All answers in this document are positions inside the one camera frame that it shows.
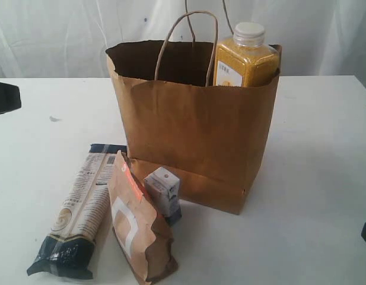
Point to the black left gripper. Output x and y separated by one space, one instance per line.
10 98

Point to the brown paper bag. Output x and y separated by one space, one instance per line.
175 115

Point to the brown kraft pouch orange label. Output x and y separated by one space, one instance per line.
141 231

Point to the orange juice bottle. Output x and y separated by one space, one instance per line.
244 60

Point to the white backdrop curtain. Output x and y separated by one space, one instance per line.
69 38

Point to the long pasta package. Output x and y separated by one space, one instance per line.
67 249

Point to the small grey carton box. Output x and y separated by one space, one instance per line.
163 188

